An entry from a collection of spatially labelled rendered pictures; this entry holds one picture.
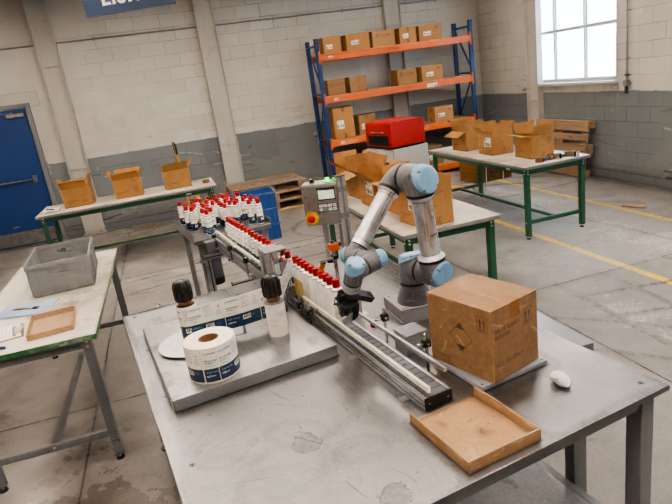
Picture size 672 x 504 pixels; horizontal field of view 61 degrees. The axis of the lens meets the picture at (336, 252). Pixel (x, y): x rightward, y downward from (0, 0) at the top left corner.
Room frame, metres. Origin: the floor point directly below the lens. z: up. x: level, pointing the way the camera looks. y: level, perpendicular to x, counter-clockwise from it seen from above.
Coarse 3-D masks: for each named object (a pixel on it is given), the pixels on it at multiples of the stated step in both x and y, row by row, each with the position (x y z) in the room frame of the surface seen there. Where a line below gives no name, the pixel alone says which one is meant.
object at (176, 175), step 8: (160, 168) 7.55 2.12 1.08; (168, 168) 7.55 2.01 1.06; (176, 168) 7.59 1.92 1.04; (184, 168) 7.63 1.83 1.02; (168, 176) 7.56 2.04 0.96; (176, 176) 7.59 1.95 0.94; (184, 176) 7.62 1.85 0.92; (168, 184) 7.55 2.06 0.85; (176, 184) 7.58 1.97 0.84; (184, 184) 7.61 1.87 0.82
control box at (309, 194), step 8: (304, 184) 2.54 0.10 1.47; (312, 184) 2.51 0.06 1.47; (320, 184) 2.50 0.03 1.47; (328, 184) 2.49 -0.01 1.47; (304, 192) 2.51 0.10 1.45; (312, 192) 2.50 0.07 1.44; (336, 192) 2.48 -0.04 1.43; (304, 200) 2.51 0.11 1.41; (312, 200) 2.50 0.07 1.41; (328, 200) 2.49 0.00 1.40; (336, 200) 2.48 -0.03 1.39; (304, 208) 2.52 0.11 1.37; (312, 208) 2.50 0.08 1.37; (320, 216) 2.50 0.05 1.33; (328, 216) 2.49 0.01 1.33; (336, 216) 2.48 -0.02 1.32; (312, 224) 2.50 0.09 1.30; (320, 224) 2.50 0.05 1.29; (328, 224) 2.50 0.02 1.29
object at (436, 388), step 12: (300, 300) 2.66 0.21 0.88; (348, 324) 2.29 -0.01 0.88; (348, 336) 2.17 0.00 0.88; (372, 336) 2.14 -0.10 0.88; (384, 348) 2.02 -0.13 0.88; (396, 360) 1.91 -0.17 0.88; (396, 372) 1.82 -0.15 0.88; (420, 372) 1.80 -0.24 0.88; (432, 384) 1.71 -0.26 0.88; (432, 396) 1.64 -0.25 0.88
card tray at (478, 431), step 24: (456, 408) 1.62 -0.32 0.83; (480, 408) 1.60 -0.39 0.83; (504, 408) 1.54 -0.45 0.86; (432, 432) 1.46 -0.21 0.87; (456, 432) 1.49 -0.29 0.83; (480, 432) 1.48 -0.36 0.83; (504, 432) 1.46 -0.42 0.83; (528, 432) 1.45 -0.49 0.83; (456, 456) 1.36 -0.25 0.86; (480, 456) 1.32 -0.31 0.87; (504, 456) 1.35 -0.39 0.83
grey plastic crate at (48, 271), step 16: (80, 240) 4.22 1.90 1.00; (32, 256) 3.92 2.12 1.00; (48, 256) 4.14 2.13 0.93; (64, 256) 4.18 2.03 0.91; (80, 256) 3.67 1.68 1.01; (96, 256) 4.20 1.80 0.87; (32, 272) 3.58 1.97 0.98; (48, 272) 3.61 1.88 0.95; (64, 272) 3.64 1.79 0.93; (80, 272) 3.66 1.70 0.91; (96, 272) 3.89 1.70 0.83; (32, 288) 3.57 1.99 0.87; (48, 288) 3.60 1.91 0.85; (64, 288) 3.63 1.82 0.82
